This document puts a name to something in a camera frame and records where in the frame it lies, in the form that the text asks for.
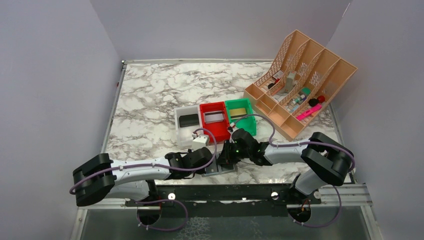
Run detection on red plastic bin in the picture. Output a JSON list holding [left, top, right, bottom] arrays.
[[199, 101, 230, 143]]

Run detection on grey card holder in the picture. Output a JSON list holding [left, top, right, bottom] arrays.
[[201, 158, 237, 177]]

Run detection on black card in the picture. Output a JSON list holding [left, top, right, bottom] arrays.
[[178, 113, 200, 128]]

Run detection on black mounting rail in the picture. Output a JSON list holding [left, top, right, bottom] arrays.
[[124, 183, 321, 218]]

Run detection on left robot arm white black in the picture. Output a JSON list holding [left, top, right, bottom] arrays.
[[69, 147, 217, 207]]

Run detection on white plastic bin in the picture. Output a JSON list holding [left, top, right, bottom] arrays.
[[173, 104, 203, 148]]

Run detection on peach desk organizer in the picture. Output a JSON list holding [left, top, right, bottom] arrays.
[[243, 30, 358, 141]]

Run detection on green plastic bin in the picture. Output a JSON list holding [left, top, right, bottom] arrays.
[[224, 98, 257, 136]]

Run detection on green capped glue stick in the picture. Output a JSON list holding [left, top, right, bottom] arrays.
[[293, 87, 311, 104]]

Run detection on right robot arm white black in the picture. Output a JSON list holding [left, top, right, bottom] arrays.
[[216, 129, 354, 199]]

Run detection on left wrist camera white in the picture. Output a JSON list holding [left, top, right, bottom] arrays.
[[191, 134, 210, 151]]

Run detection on gold card with stripe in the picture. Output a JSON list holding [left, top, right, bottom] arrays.
[[229, 108, 248, 120]]

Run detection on grey box in organizer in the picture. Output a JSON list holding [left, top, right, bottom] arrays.
[[283, 70, 297, 94]]

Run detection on silver card with stripe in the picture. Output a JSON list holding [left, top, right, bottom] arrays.
[[203, 111, 225, 124]]

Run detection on red white small box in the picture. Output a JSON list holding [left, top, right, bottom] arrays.
[[272, 70, 284, 81]]

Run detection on pink highlighter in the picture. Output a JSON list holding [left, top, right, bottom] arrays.
[[295, 104, 322, 121]]

